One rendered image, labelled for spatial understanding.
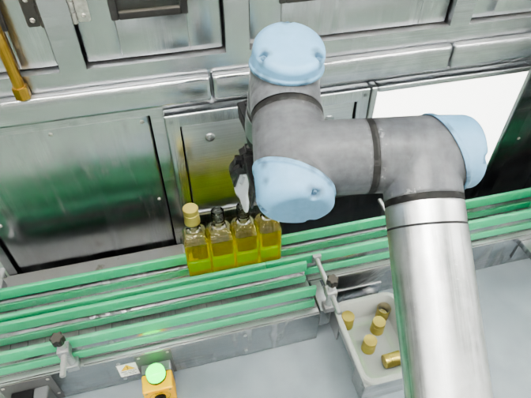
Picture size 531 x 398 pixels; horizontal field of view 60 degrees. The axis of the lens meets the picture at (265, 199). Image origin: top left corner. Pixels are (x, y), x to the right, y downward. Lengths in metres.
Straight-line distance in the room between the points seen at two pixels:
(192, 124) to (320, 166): 0.62
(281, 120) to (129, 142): 0.68
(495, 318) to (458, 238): 1.02
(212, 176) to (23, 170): 0.42
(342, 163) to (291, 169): 0.05
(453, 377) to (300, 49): 0.32
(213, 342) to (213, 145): 0.47
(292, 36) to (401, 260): 0.24
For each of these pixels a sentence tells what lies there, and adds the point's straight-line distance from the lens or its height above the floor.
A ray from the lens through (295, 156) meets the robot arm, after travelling 0.42.
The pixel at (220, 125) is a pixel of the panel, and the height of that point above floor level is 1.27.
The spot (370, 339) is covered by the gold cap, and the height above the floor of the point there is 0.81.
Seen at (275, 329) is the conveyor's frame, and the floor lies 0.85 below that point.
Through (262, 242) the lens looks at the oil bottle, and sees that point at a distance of 1.09.
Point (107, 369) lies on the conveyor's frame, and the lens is 1.20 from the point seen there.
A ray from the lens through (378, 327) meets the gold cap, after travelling 1.26.
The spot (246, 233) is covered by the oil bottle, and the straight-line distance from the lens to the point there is 1.06.
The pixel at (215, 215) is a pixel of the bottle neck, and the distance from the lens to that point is 1.01.
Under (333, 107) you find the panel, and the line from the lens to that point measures 1.09.
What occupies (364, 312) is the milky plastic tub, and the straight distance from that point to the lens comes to 1.30.
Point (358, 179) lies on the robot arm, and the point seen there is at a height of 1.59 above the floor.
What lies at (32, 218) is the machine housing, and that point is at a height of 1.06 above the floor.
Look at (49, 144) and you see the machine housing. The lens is 1.09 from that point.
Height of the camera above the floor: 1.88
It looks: 45 degrees down
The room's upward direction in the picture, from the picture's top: straight up
